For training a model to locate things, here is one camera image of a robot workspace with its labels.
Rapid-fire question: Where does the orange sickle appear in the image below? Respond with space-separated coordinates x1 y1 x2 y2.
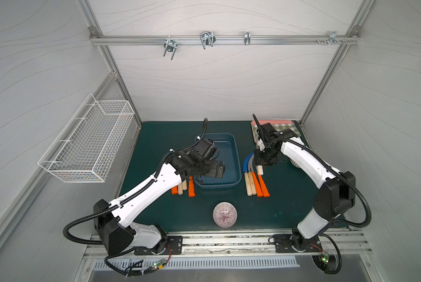
188 177 196 197
171 186 179 195
257 175 270 197
251 161 263 197

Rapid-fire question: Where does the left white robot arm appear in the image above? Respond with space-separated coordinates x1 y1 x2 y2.
62 119 224 256

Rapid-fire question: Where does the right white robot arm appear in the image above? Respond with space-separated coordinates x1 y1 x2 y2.
253 115 372 253

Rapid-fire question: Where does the blue plastic storage box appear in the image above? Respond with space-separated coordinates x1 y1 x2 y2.
195 133 242 190

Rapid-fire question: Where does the green checkered cloth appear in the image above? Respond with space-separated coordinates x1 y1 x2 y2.
251 120 301 143

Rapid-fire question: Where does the pink tray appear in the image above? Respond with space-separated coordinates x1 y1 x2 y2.
259 120 295 129

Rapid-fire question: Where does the orange sickle beside box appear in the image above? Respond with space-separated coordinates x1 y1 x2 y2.
188 177 196 197

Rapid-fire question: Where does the striped ceramic mug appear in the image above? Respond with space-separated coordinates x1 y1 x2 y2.
290 159 301 169

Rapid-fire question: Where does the purple striped bowl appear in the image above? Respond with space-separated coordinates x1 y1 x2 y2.
213 202 238 228

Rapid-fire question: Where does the metal clamp hook left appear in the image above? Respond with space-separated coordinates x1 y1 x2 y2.
163 39 178 60

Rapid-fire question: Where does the metal U-bolt hook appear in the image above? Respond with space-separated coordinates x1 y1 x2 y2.
199 31 216 49

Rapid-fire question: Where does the aluminium crossbar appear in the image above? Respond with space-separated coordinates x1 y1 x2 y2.
91 34 361 46

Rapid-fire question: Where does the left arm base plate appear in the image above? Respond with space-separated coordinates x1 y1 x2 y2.
134 236 183 256

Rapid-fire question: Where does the aluminium front rail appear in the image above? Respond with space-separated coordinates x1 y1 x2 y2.
83 228 372 257

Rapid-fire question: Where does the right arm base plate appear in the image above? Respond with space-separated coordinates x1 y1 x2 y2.
268 234 323 253

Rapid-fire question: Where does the small metal ring hook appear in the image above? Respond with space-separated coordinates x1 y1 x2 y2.
244 31 251 46

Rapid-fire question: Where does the white wire basket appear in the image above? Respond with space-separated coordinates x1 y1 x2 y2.
38 94 134 183

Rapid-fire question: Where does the metal bracket hook right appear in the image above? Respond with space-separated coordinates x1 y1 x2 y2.
316 31 347 46

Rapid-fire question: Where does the slotted cable duct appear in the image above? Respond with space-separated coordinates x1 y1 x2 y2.
111 256 300 270

